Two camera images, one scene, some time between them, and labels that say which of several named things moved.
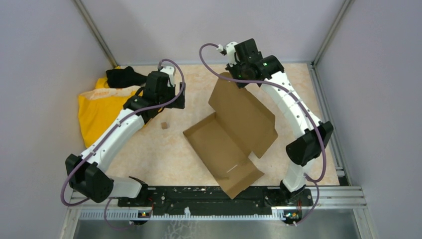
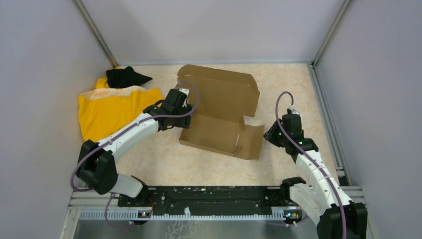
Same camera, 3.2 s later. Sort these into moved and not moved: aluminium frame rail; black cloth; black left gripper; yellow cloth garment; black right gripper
Moved: black right gripper; black left gripper
Not moved: yellow cloth garment; black cloth; aluminium frame rail
